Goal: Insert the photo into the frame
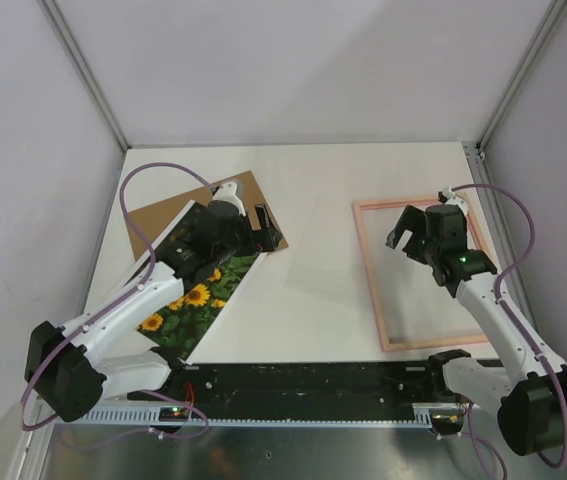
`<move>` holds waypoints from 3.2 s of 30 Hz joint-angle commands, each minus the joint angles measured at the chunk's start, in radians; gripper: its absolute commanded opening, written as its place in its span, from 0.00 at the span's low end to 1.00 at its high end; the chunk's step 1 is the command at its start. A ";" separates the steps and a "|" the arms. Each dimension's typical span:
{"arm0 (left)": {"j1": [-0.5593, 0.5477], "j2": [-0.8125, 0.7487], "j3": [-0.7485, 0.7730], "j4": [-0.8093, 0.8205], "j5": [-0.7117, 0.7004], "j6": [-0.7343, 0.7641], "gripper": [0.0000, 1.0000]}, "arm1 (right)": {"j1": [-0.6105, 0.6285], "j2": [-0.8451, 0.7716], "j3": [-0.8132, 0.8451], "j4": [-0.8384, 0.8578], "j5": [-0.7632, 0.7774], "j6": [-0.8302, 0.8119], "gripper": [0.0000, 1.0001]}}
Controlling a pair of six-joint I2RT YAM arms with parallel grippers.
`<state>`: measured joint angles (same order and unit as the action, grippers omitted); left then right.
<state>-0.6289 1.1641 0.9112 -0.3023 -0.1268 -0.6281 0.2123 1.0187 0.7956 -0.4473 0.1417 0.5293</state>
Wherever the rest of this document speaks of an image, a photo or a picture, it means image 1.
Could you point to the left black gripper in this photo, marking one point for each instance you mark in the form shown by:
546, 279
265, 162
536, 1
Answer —
269, 235

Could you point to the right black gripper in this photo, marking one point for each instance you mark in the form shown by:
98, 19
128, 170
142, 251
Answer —
414, 220

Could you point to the clear acrylic sheet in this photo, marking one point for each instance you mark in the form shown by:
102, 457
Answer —
329, 305

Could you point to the pink wooden picture frame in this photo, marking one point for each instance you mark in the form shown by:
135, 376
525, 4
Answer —
387, 345

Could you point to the sunflower photo print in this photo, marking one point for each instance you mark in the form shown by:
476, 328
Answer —
180, 325

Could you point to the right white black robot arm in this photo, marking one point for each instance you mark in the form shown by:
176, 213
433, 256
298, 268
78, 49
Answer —
529, 399

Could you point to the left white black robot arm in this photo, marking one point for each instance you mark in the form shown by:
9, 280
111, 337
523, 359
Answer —
69, 366

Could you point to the brown cardboard backing board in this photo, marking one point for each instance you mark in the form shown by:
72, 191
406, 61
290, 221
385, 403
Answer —
205, 227

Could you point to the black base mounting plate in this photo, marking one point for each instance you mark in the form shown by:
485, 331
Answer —
354, 390

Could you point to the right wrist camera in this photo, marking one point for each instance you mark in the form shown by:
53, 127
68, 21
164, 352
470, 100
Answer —
449, 197

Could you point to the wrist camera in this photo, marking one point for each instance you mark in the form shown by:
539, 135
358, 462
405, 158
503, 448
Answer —
229, 190
449, 197

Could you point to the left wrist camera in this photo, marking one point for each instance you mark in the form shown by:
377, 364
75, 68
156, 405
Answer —
229, 190

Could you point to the white slotted cable duct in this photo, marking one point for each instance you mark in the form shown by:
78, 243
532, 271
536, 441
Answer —
159, 415

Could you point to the aluminium frame rail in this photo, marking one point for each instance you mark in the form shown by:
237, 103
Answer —
62, 30

